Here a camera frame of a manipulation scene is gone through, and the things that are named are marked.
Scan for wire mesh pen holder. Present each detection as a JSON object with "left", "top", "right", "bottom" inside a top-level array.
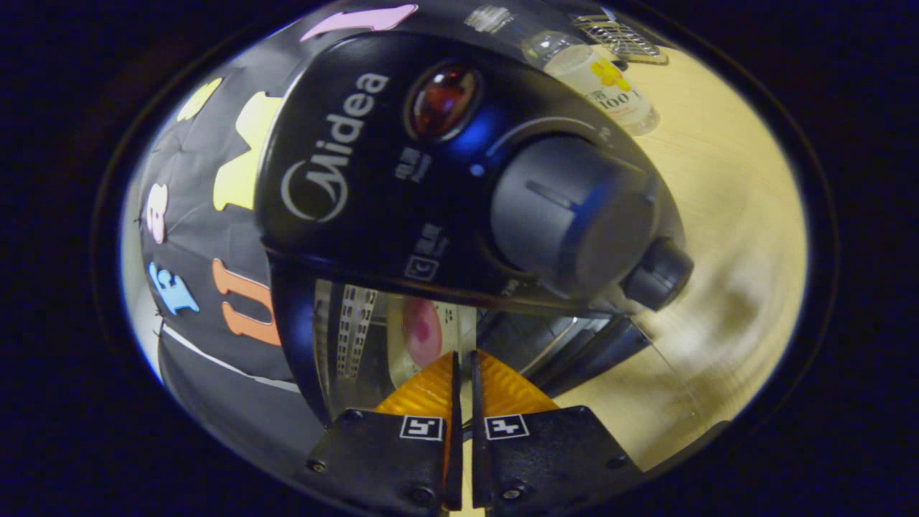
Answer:
[{"left": 571, "top": 13, "right": 670, "bottom": 65}]

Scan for pink round food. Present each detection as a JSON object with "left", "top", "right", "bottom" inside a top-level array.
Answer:
[{"left": 402, "top": 298, "right": 444, "bottom": 368}]

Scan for black electric oven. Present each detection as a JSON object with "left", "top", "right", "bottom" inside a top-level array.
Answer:
[{"left": 255, "top": 32, "right": 695, "bottom": 432}]

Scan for clear plastic bottle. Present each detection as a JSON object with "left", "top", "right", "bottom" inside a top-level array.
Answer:
[{"left": 465, "top": 4, "right": 660, "bottom": 137}]

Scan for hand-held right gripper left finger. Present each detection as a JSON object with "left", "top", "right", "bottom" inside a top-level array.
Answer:
[{"left": 305, "top": 350, "right": 464, "bottom": 514}]

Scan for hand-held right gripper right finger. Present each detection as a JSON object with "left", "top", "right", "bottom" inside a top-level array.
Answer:
[{"left": 470, "top": 350, "right": 645, "bottom": 517}]

